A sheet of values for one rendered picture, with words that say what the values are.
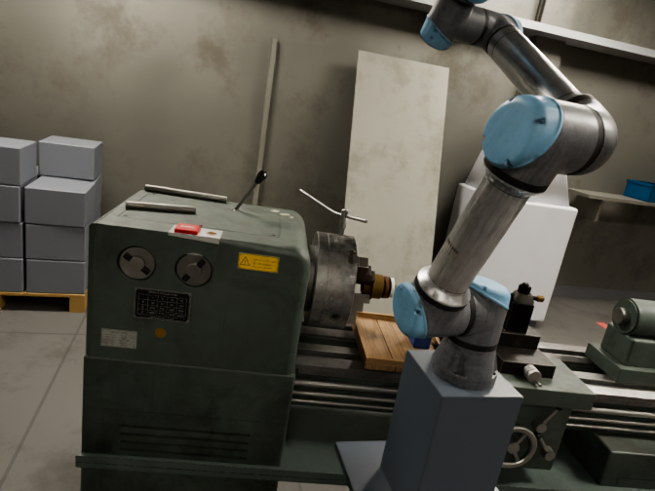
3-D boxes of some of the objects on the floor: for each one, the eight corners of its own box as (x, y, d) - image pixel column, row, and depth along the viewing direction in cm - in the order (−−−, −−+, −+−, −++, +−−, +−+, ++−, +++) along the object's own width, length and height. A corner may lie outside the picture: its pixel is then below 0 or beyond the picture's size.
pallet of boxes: (99, 274, 406) (104, 141, 376) (84, 313, 339) (88, 156, 309) (-58, 266, 373) (-67, 120, 342) (-110, 308, 306) (-127, 131, 276)
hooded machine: (501, 296, 515) (544, 140, 470) (546, 329, 448) (601, 151, 403) (428, 291, 493) (467, 128, 448) (464, 325, 425) (514, 136, 380)
